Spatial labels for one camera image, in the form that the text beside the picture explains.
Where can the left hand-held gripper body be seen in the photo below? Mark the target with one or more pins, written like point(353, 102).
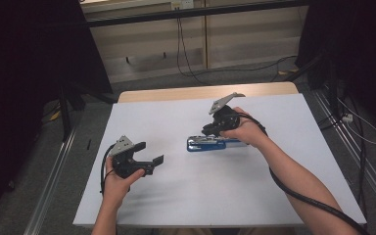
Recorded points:
point(125, 163)

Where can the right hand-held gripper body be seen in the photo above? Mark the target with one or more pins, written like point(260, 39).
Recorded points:
point(225, 116)

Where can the blue stapler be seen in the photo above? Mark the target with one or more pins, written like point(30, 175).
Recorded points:
point(205, 143)

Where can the person's left hand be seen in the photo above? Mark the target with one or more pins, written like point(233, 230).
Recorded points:
point(119, 187)

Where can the person's right hand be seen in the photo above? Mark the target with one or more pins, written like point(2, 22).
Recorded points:
point(246, 130)

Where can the black stand leg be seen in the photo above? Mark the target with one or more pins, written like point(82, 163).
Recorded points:
point(66, 114)

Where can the black horizontal bar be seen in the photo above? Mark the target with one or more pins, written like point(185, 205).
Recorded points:
point(192, 13)

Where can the white power plug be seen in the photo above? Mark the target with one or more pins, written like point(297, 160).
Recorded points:
point(347, 117)

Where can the black curtain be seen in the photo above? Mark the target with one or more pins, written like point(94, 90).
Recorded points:
point(23, 81)
point(355, 49)

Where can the aluminium floor rail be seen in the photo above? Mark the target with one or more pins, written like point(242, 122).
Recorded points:
point(50, 182)
point(355, 150)

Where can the white wall socket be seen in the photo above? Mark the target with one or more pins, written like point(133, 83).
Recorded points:
point(182, 4)

